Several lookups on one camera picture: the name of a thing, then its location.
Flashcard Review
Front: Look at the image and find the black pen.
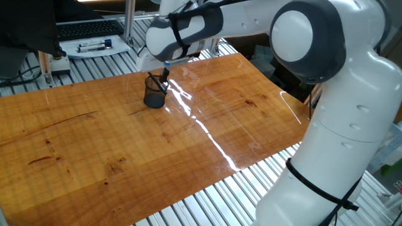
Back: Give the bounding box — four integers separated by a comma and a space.
147, 72, 169, 97

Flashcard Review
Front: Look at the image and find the black cable tie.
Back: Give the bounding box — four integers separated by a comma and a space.
285, 158, 361, 212

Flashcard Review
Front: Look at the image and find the grey monitor base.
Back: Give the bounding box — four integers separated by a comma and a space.
0, 46, 34, 79

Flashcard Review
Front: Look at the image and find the brown cardboard box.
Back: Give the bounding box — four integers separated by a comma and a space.
391, 90, 402, 125

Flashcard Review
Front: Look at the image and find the green plastic piece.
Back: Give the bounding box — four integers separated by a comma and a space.
381, 158, 402, 177

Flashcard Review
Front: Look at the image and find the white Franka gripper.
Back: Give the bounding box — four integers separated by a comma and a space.
135, 46, 191, 83

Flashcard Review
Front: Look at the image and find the aluminium post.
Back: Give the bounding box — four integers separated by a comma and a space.
209, 39, 220, 57
123, 0, 136, 48

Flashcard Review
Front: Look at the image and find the white button box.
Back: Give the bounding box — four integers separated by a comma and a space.
48, 53, 72, 77

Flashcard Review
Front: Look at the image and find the glossy wood grain mat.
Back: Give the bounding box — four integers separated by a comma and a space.
0, 52, 311, 226

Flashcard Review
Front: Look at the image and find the wooden slat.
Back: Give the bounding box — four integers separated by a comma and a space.
37, 50, 55, 87

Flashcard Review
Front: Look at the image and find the white marker black cap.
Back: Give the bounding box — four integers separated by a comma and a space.
77, 45, 107, 53

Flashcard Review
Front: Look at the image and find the aluminium crossbar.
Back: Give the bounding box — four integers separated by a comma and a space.
56, 11, 161, 25

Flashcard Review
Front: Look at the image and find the white paper sheet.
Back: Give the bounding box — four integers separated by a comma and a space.
58, 34, 131, 60

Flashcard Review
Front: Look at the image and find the light blue slotted rail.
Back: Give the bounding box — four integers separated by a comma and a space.
366, 122, 402, 173

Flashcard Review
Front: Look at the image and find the black keyboard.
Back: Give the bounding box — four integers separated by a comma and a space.
56, 19, 126, 42

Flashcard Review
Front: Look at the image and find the blue cap marker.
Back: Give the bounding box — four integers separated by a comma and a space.
78, 38, 113, 48

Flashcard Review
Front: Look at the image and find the black mesh pen holder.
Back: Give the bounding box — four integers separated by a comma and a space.
143, 74, 170, 109

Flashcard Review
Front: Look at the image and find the black velcro strap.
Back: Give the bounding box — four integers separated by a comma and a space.
168, 12, 192, 59

